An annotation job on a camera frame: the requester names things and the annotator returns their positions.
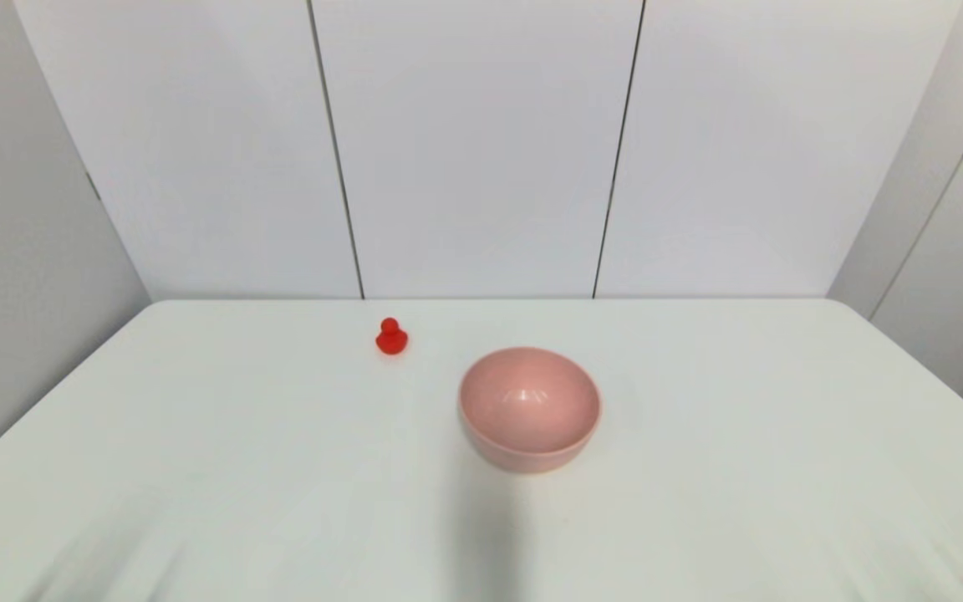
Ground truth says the small red rubber duck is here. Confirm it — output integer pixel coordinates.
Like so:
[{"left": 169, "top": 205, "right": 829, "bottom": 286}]
[{"left": 375, "top": 317, "right": 409, "bottom": 356}]

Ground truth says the pink bowl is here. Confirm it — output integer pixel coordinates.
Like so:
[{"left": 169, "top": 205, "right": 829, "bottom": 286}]
[{"left": 458, "top": 347, "right": 602, "bottom": 475}]

